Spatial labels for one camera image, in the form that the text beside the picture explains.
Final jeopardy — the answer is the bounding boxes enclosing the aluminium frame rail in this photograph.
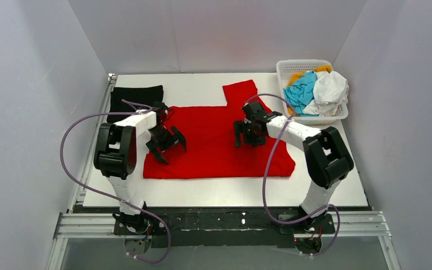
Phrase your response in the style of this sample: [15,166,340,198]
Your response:
[47,211,401,269]

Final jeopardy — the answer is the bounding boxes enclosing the yellow t shirt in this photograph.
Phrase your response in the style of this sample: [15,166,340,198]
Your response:
[286,65,332,87]

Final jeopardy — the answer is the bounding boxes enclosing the left side aluminium rail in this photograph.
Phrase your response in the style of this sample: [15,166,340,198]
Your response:
[66,73,118,214]

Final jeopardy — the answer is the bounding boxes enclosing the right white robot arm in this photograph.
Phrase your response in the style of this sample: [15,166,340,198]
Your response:
[233,101,354,222]

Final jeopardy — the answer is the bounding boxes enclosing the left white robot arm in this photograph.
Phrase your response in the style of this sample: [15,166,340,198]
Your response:
[93,100,187,215]

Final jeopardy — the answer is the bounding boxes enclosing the red t shirt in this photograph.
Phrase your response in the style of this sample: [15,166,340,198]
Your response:
[143,80,276,179]

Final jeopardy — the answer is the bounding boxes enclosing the light blue t shirt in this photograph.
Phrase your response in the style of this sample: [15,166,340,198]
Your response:
[283,71,317,117]

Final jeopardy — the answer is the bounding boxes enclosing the white t shirt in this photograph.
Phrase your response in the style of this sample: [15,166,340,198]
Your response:
[303,71,349,116]

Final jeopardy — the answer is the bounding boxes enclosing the white plastic laundry basket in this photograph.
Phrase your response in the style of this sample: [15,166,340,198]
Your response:
[276,59,349,125]

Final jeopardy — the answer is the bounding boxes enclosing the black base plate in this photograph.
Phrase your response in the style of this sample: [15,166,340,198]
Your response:
[112,207,335,248]

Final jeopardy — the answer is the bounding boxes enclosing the folded black t shirt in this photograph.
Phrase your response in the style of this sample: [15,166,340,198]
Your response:
[110,85,164,113]

